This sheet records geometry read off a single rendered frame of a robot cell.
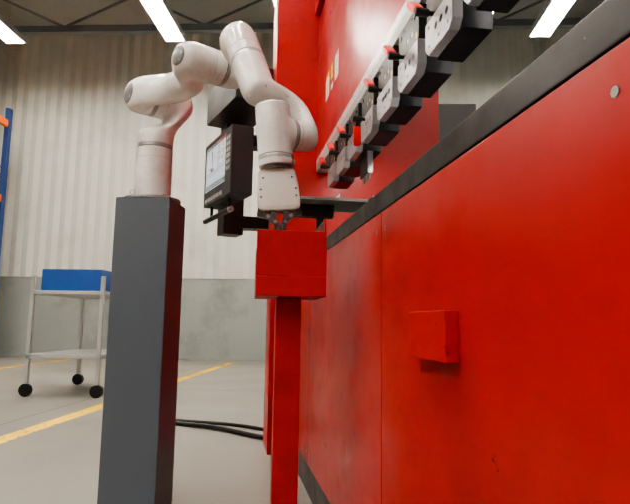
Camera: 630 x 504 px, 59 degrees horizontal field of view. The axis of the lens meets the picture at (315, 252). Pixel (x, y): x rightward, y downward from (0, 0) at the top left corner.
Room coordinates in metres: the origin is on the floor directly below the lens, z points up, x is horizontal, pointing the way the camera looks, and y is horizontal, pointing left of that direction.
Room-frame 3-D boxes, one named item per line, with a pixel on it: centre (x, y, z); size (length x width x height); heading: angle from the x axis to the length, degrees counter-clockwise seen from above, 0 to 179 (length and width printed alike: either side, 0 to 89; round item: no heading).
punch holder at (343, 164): (2.08, -0.13, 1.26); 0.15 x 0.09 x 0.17; 9
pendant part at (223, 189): (2.96, 0.48, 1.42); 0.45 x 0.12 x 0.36; 28
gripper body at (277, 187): (1.31, 0.09, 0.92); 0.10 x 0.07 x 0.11; 97
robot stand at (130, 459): (1.88, 0.56, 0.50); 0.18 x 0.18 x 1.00; 87
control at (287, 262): (1.36, 0.06, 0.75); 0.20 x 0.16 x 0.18; 7
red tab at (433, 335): (0.82, -0.17, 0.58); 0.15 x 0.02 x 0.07; 9
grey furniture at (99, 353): (4.91, 1.94, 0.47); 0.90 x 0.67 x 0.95; 177
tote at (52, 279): (4.74, 1.97, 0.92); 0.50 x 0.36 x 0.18; 87
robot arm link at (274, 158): (1.31, 0.09, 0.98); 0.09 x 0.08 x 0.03; 97
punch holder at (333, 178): (2.28, -0.10, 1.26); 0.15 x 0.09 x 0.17; 9
